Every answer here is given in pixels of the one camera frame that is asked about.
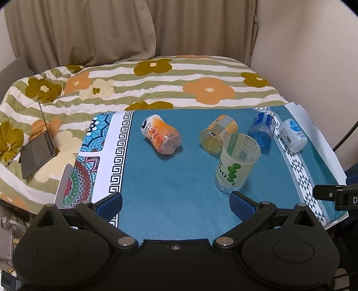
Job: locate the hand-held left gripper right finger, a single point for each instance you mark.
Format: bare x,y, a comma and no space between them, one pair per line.
242,204

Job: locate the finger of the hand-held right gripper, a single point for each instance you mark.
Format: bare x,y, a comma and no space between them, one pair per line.
324,192

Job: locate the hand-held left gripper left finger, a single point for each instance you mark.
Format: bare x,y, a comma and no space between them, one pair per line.
109,203

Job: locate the clear cup with green dots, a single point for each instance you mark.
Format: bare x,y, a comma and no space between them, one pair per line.
237,168

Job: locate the white cup with blue label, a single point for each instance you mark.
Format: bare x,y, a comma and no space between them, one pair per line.
292,136

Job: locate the blue plastic cup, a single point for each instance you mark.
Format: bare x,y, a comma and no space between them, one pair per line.
260,131

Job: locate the orange plastic cup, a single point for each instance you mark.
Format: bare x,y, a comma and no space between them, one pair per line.
163,137

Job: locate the silver tablet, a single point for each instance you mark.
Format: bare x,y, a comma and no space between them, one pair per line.
63,187

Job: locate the white sheet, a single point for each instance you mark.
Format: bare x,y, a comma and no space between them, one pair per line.
316,131

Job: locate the teal patterned mat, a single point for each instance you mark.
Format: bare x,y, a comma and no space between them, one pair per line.
173,179

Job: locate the dark grey laptop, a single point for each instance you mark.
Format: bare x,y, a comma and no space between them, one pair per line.
36,152

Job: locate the floral striped blanket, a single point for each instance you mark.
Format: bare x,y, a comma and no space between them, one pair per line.
167,86

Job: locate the grey pillow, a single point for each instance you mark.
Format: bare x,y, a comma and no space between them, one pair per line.
14,71

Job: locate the beige curtain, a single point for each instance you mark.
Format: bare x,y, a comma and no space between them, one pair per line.
81,30
201,28

